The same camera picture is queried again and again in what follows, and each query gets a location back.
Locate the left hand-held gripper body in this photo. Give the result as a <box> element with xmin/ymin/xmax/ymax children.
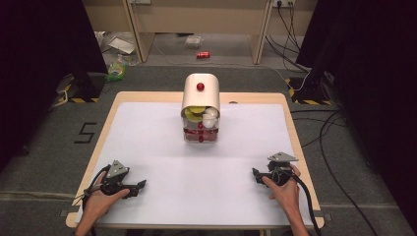
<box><xmin>97</xmin><ymin>159</ymin><xmax>133</xmax><ymax>198</ymax></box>

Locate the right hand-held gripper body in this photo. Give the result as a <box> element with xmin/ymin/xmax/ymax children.
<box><xmin>260</xmin><ymin>151</ymin><xmax>300</xmax><ymax>187</ymax></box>

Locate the clear drawer with red knob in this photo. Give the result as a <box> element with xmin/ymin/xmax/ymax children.
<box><xmin>183</xmin><ymin>127</ymin><xmax>219</xmax><ymax>145</ymax></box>

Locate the cream cabinet with red knob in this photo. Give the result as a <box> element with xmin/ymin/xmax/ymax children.
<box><xmin>180</xmin><ymin>72</ymin><xmax>221</xmax><ymax>145</ymax></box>

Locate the person's right hand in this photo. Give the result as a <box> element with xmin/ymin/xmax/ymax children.
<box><xmin>261</xmin><ymin>163</ymin><xmax>302</xmax><ymax>214</ymax></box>

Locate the person's left hand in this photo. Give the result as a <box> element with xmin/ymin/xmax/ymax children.
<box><xmin>83</xmin><ymin>171</ymin><xmax>131</xmax><ymax>218</ymax></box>

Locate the white cup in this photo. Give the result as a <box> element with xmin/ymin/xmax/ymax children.
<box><xmin>202</xmin><ymin>117</ymin><xmax>218</xmax><ymax>130</ymax></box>

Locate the white bowl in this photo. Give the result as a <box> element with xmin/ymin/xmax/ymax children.
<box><xmin>203</xmin><ymin>107</ymin><xmax>219</xmax><ymax>120</ymax></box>

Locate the stand base with striped tape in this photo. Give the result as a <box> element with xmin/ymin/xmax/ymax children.
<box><xmin>284</xmin><ymin>76</ymin><xmax>332</xmax><ymax>106</ymax></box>
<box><xmin>53</xmin><ymin>72</ymin><xmax>106</xmax><ymax>104</ymax></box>

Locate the yellow bowl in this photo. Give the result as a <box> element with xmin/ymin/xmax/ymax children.
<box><xmin>183</xmin><ymin>107</ymin><xmax>205</xmax><ymax>124</ymax></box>

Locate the green packet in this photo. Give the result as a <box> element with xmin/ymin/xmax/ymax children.
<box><xmin>105</xmin><ymin>62</ymin><xmax>128</xmax><ymax>83</ymax></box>

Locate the white paper sheet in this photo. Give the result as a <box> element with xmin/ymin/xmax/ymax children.
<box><xmin>107</xmin><ymin>36</ymin><xmax>137</xmax><ymax>55</ymax></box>

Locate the black curtain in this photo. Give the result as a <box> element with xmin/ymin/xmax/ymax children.
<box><xmin>295</xmin><ymin>0</ymin><xmax>417</xmax><ymax>227</ymax></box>
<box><xmin>0</xmin><ymin>0</ymin><xmax>108</xmax><ymax>171</ymax></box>

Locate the clear plastic bag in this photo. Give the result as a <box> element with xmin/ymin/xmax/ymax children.
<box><xmin>184</xmin><ymin>34</ymin><xmax>205</xmax><ymax>49</ymax></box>

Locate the beige desk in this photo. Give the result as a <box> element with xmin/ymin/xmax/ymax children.
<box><xmin>82</xmin><ymin>0</ymin><xmax>319</xmax><ymax>66</ymax></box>

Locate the left hand-held gripper black cable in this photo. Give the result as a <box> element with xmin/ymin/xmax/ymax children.
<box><xmin>80</xmin><ymin>164</ymin><xmax>111</xmax><ymax>210</ymax></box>

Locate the hand-held gripper black cable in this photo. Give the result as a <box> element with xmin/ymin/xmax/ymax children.
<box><xmin>290</xmin><ymin>173</ymin><xmax>324</xmax><ymax>236</ymax></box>
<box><xmin>80</xmin><ymin>164</ymin><xmax>111</xmax><ymax>210</ymax></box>

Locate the right hand-held gripper black cable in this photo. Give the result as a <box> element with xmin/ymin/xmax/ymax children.
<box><xmin>290</xmin><ymin>173</ymin><xmax>324</xmax><ymax>236</ymax></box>

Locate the long black floor cable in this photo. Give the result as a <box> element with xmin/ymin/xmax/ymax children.
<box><xmin>319</xmin><ymin>109</ymin><xmax>382</xmax><ymax>236</ymax></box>

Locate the thin black floor cable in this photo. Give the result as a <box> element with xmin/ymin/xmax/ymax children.
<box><xmin>289</xmin><ymin>108</ymin><xmax>346</xmax><ymax>149</ymax></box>

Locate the bundle of black cables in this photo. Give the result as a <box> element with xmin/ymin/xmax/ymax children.
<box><xmin>265</xmin><ymin>2</ymin><xmax>313</xmax><ymax>74</ymax></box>

